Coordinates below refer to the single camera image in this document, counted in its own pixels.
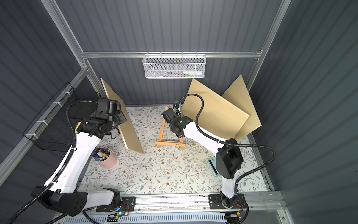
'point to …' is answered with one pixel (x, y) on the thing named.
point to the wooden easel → (160, 142)
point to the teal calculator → (212, 162)
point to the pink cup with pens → (104, 157)
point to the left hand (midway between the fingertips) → (120, 115)
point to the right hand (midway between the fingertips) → (180, 120)
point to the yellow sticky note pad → (78, 124)
